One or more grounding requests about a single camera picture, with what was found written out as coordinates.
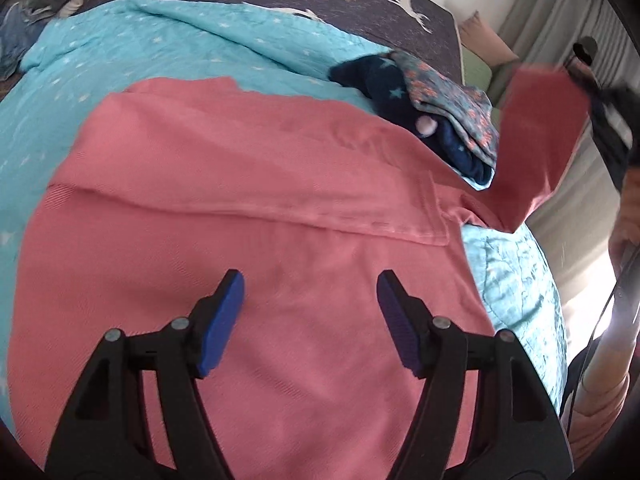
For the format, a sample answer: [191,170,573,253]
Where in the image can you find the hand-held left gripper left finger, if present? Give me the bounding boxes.
[45,269,246,480]

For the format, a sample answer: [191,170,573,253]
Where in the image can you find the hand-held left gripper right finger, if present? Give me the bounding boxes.
[376,270,576,480]

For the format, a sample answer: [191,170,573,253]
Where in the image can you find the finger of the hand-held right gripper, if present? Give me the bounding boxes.
[565,37,601,91]

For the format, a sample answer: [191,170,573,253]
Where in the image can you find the pink knit garment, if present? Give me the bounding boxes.
[7,62,591,480]

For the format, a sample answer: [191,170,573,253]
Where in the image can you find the person's right forearm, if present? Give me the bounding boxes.
[570,167,640,461]

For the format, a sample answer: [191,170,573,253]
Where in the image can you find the grey curtain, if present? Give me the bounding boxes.
[500,0,626,311]

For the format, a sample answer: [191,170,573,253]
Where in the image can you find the green cloth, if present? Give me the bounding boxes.
[462,45,503,121]

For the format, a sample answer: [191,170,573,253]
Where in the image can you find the grey floral folded garment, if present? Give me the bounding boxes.
[392,50,501,166]

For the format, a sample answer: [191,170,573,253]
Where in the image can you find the navy star folded garment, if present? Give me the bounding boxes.
[327,52,496,186]

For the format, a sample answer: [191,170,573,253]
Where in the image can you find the dark deer print bedsheet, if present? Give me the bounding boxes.
[15,0,463,56]

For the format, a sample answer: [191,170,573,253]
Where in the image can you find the cyan star quilt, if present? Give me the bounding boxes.
[0,0,568,426]

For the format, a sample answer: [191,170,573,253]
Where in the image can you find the blue denim garment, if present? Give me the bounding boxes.
[0,2,46,81]

